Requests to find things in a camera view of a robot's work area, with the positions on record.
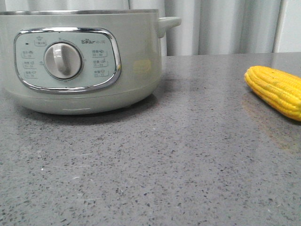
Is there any white pleated curtain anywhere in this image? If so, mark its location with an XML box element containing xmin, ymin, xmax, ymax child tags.
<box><xmin>0</xmin><ymin>0</ymin><xmax>301</xmax><ymax>57</ymax></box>

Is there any pale green electric cooking pot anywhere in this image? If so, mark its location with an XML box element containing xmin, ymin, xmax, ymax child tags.
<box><xmin>0</xmin><ymin>9</ymin><xmax>181</xmax><ymax>115</ymax></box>

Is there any grey round control knob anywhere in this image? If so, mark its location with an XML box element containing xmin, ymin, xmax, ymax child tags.
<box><xmin>44</xmin><ymin>42</ymin><xmax>82</xmax><ymax>80</ymax></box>

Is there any yellow corn cob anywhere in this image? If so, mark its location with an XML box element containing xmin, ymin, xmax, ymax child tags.
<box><xmin>244</xmin><ymin>65</ymin><xmax>301</xmax><ymax>121</ymax></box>

